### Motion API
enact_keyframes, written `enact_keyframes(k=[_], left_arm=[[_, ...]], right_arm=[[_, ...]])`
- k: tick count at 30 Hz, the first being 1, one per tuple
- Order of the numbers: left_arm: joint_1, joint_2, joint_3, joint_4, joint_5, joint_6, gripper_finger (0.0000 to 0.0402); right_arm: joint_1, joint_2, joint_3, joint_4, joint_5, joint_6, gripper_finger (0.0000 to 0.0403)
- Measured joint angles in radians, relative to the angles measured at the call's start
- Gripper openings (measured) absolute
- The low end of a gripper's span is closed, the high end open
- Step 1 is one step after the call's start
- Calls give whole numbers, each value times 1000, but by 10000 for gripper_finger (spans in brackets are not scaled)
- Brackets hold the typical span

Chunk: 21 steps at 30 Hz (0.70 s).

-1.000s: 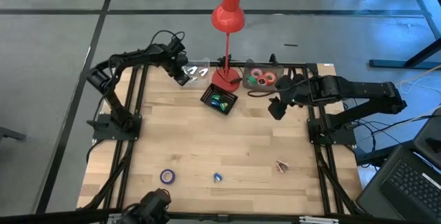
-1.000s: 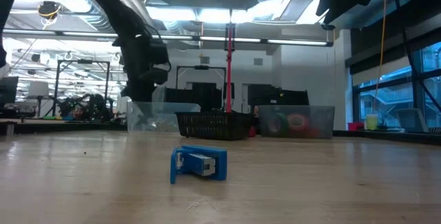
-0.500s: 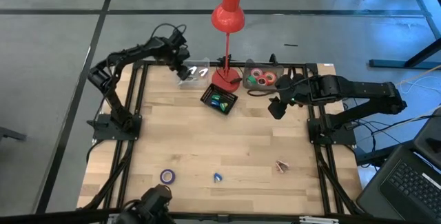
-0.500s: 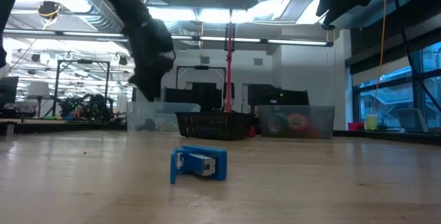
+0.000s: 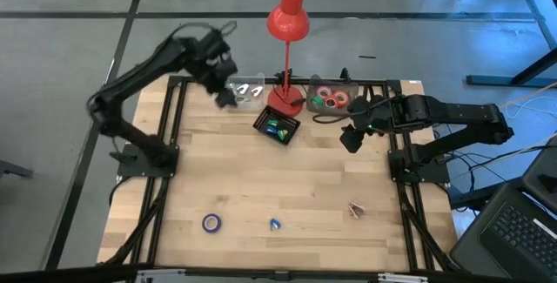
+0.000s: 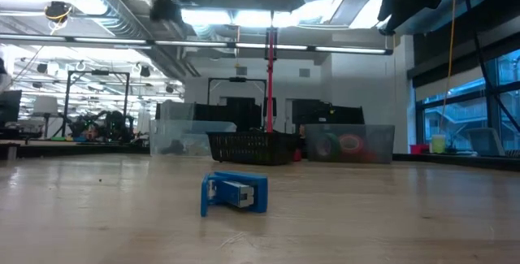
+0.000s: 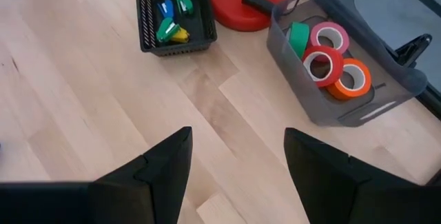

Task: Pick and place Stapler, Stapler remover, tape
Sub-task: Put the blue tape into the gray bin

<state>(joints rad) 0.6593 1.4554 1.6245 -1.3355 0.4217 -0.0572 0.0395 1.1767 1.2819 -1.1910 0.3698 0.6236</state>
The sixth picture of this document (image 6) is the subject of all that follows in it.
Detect blue stapler in front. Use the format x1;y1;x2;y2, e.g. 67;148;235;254
200;170;270;218

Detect overhead light bar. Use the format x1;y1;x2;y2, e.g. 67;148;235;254
0;32;394;56

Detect black ceiling device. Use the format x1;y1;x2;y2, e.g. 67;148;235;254
44;0;73;25

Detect black background cabinet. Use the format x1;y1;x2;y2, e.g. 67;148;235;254
291;99;366;125

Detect grey translucent plastic bin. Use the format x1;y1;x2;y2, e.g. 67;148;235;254
304;123;396;163

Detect clear plastic bin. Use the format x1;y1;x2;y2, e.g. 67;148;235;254
149;119;237;156

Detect black background equipment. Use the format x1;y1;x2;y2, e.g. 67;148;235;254
155;97;277;133

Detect pale green cup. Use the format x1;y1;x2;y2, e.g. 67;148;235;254
430;133;447;154

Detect white background lamp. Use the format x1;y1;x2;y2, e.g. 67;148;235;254
32;95;59;139

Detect black slotted plastic basket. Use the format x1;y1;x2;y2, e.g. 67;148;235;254
206;131;302;166

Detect dark background monitor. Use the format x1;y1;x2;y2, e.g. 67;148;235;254
0;89;22;123

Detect tall black background frame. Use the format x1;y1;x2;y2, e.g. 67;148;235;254
63;70;131;133

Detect low black background frame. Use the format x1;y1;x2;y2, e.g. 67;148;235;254
207;76;268;106

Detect black hanging cable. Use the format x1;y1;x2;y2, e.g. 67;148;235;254
457;0;520;133

